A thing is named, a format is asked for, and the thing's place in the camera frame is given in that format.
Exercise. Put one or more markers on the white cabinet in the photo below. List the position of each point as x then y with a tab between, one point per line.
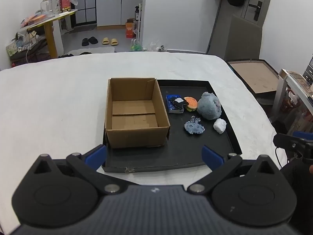
108	9

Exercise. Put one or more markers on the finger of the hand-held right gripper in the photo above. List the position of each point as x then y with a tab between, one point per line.
286	142
303	135

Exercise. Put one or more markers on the black slipper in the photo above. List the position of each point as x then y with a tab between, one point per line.
93	40
85	42

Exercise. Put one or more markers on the dark folded blanket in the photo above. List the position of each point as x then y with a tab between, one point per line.
36	53

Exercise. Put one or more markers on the black clothes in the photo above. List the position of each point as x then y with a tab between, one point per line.
73	55

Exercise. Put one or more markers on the green plastic bag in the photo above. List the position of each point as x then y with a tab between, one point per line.
136	46

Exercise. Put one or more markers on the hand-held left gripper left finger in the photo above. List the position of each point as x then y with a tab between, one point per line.
95	157

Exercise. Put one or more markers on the white side table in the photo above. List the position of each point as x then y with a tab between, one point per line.
280	88

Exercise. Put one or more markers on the orange plastic packet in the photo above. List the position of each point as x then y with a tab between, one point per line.
34	19

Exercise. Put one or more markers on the brown cardboard box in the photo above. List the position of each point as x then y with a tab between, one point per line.
134	137

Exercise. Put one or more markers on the blue-grey furry plush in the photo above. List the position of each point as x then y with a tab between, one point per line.
207	107

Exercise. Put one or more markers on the orange box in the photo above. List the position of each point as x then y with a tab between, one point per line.
129	30

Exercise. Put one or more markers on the grey leaning board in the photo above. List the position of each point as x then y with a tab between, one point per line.
244	41

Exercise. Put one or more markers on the glass jar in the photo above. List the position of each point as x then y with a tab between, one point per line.
46	7

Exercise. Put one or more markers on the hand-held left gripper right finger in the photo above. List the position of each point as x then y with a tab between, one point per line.
212	158

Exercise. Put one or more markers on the burger plush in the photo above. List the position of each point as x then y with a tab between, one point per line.
191	102

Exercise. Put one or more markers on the grey drawer unit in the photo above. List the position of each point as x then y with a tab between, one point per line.
309	71

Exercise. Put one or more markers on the dark spray bottle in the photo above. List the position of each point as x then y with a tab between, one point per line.
137	13

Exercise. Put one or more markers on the black grid partition door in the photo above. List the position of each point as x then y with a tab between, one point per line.
84	2

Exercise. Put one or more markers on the dark leaning pole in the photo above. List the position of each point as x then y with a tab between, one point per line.
214	29

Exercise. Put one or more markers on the white plastic bag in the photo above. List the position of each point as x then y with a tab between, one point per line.
30	39

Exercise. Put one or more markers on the flat black-edged cardboard tray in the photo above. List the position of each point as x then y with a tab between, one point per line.
254	76

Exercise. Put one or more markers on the patterned box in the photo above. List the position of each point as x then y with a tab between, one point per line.
12	49

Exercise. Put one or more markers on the white floor mat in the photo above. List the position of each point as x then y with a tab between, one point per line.
97	50

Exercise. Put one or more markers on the blue packet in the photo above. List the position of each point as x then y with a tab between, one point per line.
169	108

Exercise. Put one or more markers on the small blue denim plush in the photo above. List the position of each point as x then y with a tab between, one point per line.
194	127

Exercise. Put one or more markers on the white narrow rack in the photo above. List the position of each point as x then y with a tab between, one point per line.
140	29

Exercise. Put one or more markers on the red box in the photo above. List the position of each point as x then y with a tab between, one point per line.
64	3

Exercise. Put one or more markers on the white soft block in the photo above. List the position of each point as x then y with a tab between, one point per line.
219	126

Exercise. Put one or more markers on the yellow slipper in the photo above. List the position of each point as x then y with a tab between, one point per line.
114	42
105	41

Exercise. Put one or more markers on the crumpled clear plastic bag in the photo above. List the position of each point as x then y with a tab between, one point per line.
154	47

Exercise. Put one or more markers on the yellow table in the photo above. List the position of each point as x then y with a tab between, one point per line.
50	36

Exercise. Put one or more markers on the black tray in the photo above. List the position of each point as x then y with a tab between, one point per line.
183	151

